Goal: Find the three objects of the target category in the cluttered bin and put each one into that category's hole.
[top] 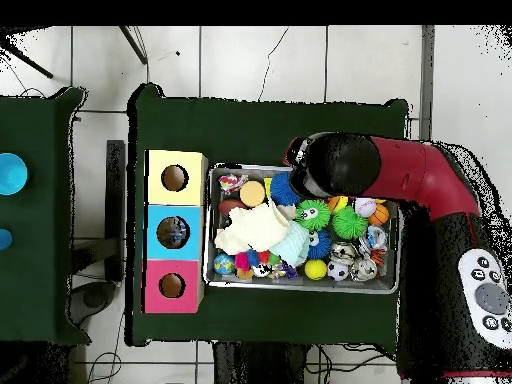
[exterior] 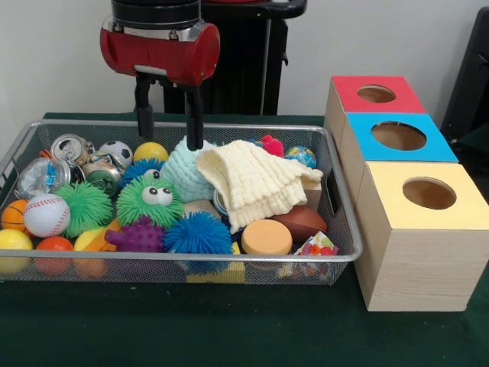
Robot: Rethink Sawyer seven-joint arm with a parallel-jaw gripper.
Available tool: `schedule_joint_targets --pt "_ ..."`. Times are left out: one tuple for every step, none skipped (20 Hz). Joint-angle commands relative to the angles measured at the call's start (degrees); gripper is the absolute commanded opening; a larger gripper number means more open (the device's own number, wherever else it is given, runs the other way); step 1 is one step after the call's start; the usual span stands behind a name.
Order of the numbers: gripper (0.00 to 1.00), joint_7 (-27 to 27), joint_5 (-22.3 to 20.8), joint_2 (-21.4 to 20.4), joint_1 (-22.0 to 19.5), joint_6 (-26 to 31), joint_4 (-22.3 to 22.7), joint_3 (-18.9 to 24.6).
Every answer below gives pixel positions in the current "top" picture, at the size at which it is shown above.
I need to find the clear plastic bottle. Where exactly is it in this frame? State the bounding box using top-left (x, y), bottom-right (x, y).
top-left (162, 219), bottom-right (190, 246)

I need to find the wooden box with three holes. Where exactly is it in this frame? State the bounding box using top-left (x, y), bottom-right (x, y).
top-left (143, 149), bottom-right (209, 315)

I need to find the clear mesh bin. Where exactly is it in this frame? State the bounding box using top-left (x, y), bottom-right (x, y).
top-left (204, 163), bottom-right (404, 296)

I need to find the blue spiky ball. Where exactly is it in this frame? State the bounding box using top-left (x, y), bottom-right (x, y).
top-left (268, 172), bottom-right (302, 207)

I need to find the orange round disc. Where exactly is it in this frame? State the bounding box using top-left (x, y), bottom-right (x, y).
top-left (239, 179), bottom-right (267, 208)

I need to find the green fuzzy ball with eyes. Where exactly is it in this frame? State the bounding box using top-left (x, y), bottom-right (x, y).
top-left (294, 198), bottom-right (331, 232)

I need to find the green spiky ball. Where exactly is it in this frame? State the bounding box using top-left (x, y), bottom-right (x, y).
top-left (331, 206), bottom-right (369, 241)

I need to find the pale yellow knitted cloth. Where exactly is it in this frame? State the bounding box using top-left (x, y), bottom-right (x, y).
top-left (212, 199), bottom-right (291, 257)

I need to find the white baseball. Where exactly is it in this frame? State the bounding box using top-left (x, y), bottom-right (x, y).
top-left (355, 198), bottom-right (378, 218)

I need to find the mint green knitted cloth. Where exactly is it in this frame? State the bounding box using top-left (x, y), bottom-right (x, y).
top-left (271, 220), bottom-right (312, 268)

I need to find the small orange basketball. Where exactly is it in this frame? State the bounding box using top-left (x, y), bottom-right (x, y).
top-left (367, 204), bottom-right (390, 227)

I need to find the yellow ball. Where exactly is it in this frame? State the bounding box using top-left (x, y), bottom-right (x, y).
top-left (303, 259), bottom-right (328, 281)

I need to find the small globe ball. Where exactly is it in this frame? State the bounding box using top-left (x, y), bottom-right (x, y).
top-left (212, 252), bottom-right (236, 275)

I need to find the dark grey stand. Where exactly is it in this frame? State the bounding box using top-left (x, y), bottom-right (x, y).
top-left (70, 139), bottom-right (127, 329)

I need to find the black stand leg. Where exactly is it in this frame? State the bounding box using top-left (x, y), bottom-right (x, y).
top-left (119, 25), bottom-right (150, 65)
top-left (0, 35), bottom-right (56, 80)

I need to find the dark green side table cloth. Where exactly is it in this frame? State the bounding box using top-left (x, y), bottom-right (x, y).
top-left (0, 86), bottom-right (88, 347)

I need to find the blue round bowl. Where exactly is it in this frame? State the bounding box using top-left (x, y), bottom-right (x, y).
top-left (0, 152), bottom-right (30, 197)

